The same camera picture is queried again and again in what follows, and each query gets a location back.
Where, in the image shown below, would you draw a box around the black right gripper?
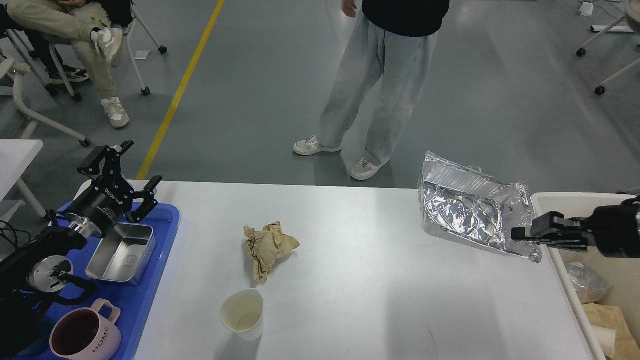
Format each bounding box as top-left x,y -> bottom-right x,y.
510,203 -> 640,259

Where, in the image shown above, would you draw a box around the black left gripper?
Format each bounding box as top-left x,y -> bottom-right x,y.
64,140 -> 163,239

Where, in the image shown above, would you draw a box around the stainless steel rectangular container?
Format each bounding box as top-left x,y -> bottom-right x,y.
86,222 -> 156,286

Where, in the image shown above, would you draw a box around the aluminium foil tray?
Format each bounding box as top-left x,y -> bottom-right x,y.
418,152 -> 543,264

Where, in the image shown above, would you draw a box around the brown paper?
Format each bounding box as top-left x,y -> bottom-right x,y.
582,303 -> 640,360
243,221 -> 300,281

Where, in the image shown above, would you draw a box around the pink mug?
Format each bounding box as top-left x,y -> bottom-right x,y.
49,298 -> 122,360

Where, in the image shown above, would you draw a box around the white paper cup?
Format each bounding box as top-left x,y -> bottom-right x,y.
219,289 -> 265,341

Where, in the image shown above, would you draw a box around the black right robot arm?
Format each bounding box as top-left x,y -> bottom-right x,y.
510,197 -> 640,259

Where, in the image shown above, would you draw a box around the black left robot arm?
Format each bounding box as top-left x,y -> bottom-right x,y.
0,140 -> 162,359

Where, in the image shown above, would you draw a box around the crumpled foil in bin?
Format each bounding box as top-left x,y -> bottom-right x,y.
564,261 -> 612,305

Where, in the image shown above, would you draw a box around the blue plastic tray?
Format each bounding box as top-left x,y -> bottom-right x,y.
10,203 -> 180,360

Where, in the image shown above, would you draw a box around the white cup in bin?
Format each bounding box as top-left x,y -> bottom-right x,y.
591,325 -> 617,359

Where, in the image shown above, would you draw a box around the white side table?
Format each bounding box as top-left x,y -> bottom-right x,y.
0,139 -> 48,219

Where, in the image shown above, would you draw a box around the brown paper in bin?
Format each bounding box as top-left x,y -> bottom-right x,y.
582,303 -> 640,360

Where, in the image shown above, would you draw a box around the white rolling chair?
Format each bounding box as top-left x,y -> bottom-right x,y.
37,5 -> 168,103

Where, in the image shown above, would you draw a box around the seated person beige clothes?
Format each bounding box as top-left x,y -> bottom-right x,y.
6,0 -> 133,129

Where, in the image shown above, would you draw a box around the white chair base right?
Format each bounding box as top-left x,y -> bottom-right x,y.
576,0 -> 640,96

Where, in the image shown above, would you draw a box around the standing person grey trousers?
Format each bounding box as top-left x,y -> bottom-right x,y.
293,0 -> 451,181

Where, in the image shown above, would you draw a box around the white chair frame left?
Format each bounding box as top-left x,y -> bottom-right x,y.
0,47 -> 92,149

